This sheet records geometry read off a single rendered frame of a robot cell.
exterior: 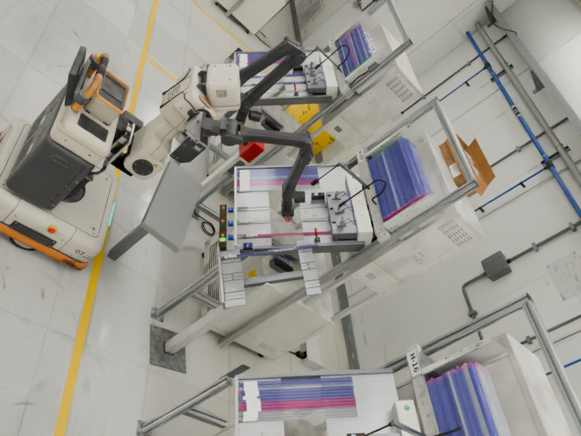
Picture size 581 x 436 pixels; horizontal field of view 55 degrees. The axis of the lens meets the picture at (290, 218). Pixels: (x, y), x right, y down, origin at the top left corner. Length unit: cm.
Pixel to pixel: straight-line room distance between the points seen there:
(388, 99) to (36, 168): 254
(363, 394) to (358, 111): 235
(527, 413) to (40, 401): 208
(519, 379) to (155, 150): 192
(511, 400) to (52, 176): 222
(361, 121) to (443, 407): 253
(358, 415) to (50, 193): 175
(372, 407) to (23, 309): 171
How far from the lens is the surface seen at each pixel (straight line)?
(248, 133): 259
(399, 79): 423
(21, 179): 290
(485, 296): 439
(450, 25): 614
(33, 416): 285
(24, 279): 312
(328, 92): 420
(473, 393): 238
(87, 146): 268
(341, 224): 310
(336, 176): 350
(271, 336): 373
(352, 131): 440
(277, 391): 257
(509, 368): 256
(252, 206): 329
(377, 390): 263
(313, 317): 359
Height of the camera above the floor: 238
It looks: 27 degrees down
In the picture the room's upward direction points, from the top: 54 degrees clockwise
